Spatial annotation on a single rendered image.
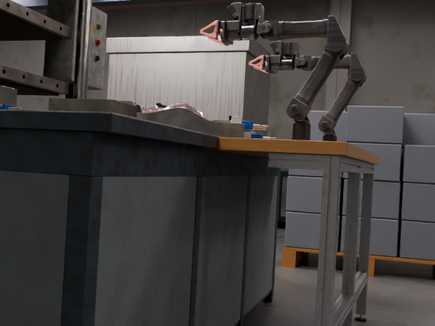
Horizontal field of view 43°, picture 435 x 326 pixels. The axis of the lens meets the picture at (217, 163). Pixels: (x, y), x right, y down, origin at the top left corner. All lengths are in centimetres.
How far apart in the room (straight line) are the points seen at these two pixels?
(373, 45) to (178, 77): 396
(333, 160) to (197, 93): 372
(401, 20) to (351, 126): 475
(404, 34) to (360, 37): 63
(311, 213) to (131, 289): 282
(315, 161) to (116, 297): 73
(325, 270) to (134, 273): 60
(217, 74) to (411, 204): 222
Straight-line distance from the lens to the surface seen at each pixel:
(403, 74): 848
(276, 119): 867
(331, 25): 196
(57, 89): 252
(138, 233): 136
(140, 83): 556
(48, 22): 249
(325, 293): 170
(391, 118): 404
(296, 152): 166
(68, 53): 276
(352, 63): 254
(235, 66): 521
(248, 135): 218
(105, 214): 120
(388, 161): 402
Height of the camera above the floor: 71
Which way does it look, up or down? level
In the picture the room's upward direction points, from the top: 3 degrees clockwise
